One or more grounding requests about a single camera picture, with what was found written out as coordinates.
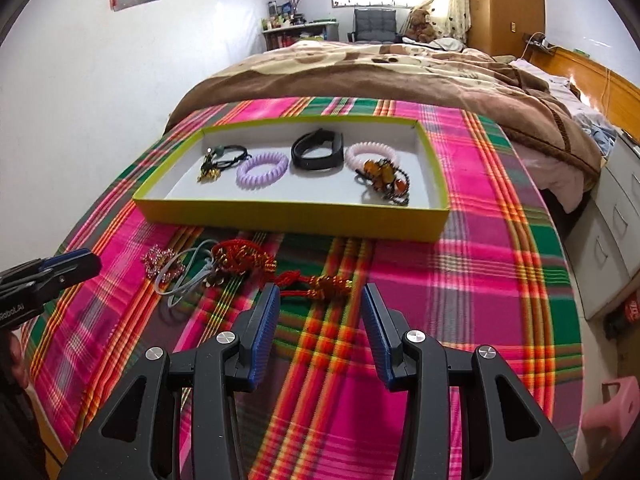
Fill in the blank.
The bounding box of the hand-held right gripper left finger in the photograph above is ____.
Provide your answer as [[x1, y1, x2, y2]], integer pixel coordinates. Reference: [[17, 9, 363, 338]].
[[57, 282, 281, 480]]

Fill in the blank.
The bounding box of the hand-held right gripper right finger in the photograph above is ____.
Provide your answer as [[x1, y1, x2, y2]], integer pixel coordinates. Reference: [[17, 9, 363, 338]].
[[361, 282, 583, 480]]

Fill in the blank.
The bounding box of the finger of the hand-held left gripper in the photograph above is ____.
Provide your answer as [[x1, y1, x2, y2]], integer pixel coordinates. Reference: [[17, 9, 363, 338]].
[[30, 255, 103, 289], [41, 249, 96, 269]]

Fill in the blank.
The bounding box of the pink crystal bracelet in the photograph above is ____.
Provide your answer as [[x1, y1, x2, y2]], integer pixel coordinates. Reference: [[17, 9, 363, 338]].
[[142, 246, 176, 278]]

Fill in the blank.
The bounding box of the red knotted cord bracelet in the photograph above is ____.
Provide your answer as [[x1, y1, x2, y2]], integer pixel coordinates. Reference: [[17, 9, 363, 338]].
[[210, 240, 351, 306]]

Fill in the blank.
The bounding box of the grey hair tie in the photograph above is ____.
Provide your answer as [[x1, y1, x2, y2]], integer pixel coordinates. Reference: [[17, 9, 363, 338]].
[[155, 240, 216, 308]]

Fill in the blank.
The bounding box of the yellow cardboard box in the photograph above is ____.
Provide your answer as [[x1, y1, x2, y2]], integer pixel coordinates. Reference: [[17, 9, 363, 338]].
[[132, 115, 451, 243]]

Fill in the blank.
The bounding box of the amber bead bracelet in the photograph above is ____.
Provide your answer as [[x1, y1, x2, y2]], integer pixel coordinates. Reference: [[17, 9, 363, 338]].
[[355, 157, 412, 207]]

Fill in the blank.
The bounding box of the purple coil hair tie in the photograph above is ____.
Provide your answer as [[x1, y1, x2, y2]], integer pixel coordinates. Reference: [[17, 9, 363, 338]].
[[236, 151, 290, 189]]

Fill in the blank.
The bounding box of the black hair tie with charms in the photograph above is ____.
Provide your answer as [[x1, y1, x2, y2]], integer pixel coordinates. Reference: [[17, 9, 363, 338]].
[[198, 142, 251, 183]]

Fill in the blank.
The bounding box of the black wristband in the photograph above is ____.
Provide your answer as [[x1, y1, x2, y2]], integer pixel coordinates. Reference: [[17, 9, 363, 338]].
[[291, 129, 346, 172]]

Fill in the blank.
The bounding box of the pale pink coil hair tie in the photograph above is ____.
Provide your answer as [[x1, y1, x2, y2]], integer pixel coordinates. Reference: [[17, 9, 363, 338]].
[[345, 141, 402, 176]]

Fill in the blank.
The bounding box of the person's left forearm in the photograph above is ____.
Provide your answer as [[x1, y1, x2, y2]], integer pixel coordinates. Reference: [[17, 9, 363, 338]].
[[0, 330, 56, 480]]

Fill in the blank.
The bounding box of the pink plaid blanket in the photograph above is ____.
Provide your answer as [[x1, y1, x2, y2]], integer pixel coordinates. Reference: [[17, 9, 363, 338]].
[[20, 95, 586, 480]]

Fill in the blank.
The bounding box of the pink plastic stool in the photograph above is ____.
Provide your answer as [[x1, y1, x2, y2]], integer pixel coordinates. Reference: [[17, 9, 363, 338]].
[[582, 377, 640, 451]]

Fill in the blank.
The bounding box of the grey nightstand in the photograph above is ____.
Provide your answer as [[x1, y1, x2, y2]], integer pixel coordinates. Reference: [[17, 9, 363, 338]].
[[565, 132, 640, 321]]

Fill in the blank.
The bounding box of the brown patterned blanket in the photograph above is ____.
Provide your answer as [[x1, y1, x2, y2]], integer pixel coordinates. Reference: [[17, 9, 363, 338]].
[[165, 40, 603, 206]]

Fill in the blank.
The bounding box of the white shelf with bottles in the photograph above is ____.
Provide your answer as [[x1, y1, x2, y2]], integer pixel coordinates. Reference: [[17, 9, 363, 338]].
[[261, 20, 338, 52]]

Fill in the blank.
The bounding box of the light crumpled bedsheet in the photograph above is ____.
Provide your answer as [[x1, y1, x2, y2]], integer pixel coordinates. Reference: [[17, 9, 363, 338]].
[[510, 57, 621, 156]]

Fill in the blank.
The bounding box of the grey armchair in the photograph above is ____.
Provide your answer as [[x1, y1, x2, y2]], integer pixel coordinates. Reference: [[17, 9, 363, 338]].
[[348, 7, 401, 43]]

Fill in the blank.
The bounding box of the brown teddy bear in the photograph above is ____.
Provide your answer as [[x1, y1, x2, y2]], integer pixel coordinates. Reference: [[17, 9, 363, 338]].
[[404, 8, 435, 42]]

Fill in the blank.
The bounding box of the wooden headboard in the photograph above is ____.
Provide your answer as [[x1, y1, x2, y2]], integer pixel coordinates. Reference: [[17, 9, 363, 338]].
[[525, 45, 640, 111]]

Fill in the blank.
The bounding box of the floral curtain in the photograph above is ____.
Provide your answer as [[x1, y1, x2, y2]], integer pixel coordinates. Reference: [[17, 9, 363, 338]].
[[429, 0, 472, 46]]

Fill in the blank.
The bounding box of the wooden wardrobe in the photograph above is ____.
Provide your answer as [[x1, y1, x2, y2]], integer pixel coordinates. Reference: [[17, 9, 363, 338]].
[[465, 0, 546, 58]]

